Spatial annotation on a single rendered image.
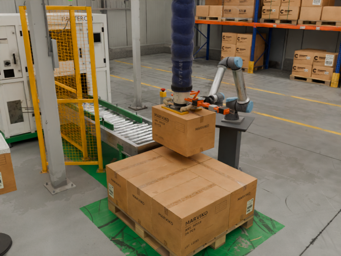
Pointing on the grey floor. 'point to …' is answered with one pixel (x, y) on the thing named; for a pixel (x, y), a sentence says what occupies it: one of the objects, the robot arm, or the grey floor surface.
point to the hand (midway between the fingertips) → (199, 102)
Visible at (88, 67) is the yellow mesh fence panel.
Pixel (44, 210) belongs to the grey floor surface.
